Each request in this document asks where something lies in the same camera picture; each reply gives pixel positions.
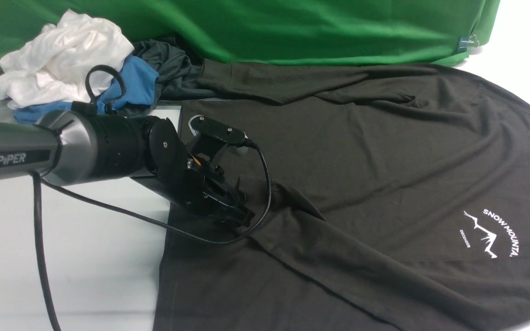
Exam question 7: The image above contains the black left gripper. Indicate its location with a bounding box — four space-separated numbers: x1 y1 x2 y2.
143 117 255 227

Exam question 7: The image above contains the gray long sleeve shirt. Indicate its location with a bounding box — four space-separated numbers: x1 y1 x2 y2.
153 59 530 331

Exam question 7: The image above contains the gray left robot arm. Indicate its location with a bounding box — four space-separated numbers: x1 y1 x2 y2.
0 110 255 226

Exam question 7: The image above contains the dark teal crumpled shirt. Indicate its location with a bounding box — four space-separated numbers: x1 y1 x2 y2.
131 36 217 117

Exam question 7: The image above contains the blue crumpled shirt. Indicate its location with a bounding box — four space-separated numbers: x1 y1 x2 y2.
12 55 159 125

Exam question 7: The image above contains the white crumpled shirt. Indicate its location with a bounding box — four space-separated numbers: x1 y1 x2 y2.
0 9 134 109

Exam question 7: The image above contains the dark gray flat tray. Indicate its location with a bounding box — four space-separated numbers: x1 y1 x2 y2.
149 102 182 137

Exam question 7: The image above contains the green backdrop cloth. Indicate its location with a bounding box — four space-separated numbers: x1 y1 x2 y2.
0 0 500 66

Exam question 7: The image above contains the blue binder clip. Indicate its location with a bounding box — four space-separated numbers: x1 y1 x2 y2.
457 34 480 53

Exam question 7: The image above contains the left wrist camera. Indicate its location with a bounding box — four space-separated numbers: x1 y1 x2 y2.
189 115 248 148

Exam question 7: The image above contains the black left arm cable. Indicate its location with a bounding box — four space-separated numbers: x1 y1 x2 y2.
33 64 273 331

